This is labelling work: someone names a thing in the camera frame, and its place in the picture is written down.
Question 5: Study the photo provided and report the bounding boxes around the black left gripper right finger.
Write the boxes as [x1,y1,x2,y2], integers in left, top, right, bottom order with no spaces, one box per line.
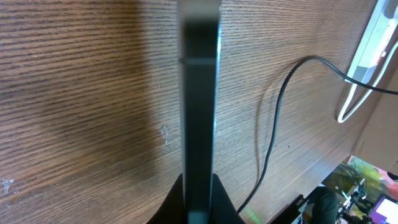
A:
[210,174,244,224]

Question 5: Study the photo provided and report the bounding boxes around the white power strip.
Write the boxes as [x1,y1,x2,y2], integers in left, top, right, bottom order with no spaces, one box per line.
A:
[346,0,397,83]

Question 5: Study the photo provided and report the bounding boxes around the Galaxy S25 smartphone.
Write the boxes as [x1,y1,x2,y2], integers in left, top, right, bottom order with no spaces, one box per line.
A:
[177,0,221,223]

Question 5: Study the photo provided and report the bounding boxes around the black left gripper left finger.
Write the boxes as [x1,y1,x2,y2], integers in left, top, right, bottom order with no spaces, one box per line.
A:
[147,174,186,224]

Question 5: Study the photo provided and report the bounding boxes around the black USB charger cable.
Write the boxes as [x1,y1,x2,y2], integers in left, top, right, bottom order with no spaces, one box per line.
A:
[236,55,398,215]

